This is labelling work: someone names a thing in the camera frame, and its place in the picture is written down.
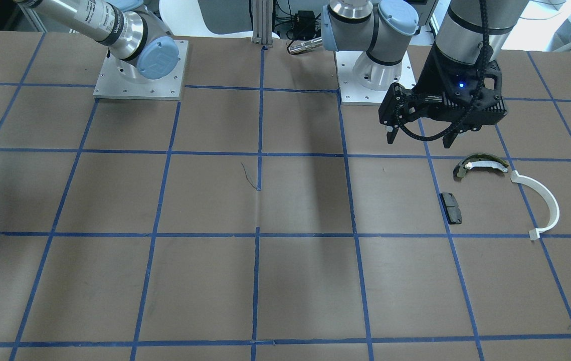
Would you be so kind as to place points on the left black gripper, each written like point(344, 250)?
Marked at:
point(431, 75)

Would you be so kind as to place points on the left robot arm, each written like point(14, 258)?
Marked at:
point(472, 32)

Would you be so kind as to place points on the olive brake shoe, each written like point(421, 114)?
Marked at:
point(479, 160)

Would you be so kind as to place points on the black brake pad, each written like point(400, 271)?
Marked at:
point(451, 208)

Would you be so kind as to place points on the white chair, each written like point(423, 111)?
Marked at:
point(185, 19)

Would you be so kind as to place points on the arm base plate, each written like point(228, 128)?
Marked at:
point(375, 75)
point(121, 81)

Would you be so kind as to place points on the aluminium frame post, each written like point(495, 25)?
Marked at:
point(262, 21)

